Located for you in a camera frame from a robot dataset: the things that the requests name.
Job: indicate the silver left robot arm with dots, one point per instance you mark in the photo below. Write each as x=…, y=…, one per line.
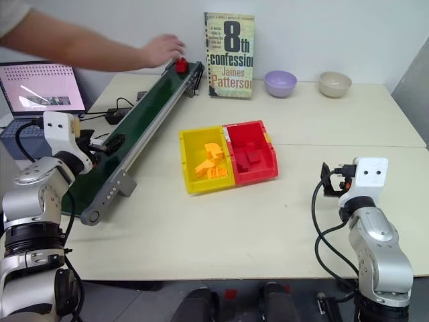
x=37, y=214

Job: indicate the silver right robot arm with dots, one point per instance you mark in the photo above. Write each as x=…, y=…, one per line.
x=375, y=251

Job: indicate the person's bare forearm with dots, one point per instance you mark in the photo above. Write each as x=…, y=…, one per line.
x=67, y=43

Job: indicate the yellow plastic bin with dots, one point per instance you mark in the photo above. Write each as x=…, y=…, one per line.
x=192, y=157

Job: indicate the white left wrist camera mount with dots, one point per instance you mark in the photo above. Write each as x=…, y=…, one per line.
x=60, y=129

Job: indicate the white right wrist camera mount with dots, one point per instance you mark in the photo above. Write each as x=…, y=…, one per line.
x=368, y=177

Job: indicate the beige bowl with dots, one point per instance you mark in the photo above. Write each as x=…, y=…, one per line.
x=334, y=84

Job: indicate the dark rounded shape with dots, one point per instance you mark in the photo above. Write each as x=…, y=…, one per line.
x=196, y=305
x=278, y=302

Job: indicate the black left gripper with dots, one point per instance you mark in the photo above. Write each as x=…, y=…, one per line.
x=88, y=147

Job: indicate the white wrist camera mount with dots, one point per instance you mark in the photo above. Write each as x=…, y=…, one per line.
x=60, y=129
x=368, y=177

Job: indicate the red plastic bin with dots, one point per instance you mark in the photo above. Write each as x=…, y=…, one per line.
x=268, y=157

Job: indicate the purple bowl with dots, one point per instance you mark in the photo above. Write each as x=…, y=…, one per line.
x=280, y=82

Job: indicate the green conveyor belt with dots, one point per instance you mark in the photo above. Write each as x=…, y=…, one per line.
x=147, y=117

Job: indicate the black power adapter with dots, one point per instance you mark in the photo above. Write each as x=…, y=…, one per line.
x=117, y=114

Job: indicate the person's bare hand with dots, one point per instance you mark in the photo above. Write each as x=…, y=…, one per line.
x=162, y=50

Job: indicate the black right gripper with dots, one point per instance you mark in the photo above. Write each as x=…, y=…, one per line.
x=345, y=176

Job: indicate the red toy block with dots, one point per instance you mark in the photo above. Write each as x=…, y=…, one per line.
x=181, y=64
x=252, y=157

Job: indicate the open laptop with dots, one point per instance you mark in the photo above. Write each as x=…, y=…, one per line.
x=37, y=97

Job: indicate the yellow toy block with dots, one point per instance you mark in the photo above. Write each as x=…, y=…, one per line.
x=212, y=150
x=218, y=173
x=203, y=166

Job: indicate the grey partition panel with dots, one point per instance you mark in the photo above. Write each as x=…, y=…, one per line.
x=414, y=90

